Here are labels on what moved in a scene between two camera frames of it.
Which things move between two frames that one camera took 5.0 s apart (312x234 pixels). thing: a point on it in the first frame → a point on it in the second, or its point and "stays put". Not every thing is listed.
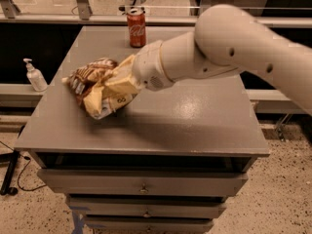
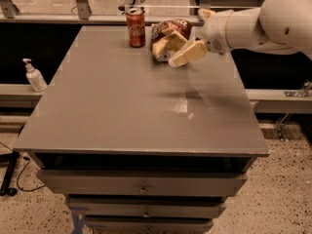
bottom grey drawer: (148, 225) stays put
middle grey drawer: (146, 207) stays put
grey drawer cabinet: (165, 163) stays put
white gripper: (148, 65) → (214, 32)
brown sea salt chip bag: (89, 87) → (168, 36)
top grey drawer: (139, 181) stays put
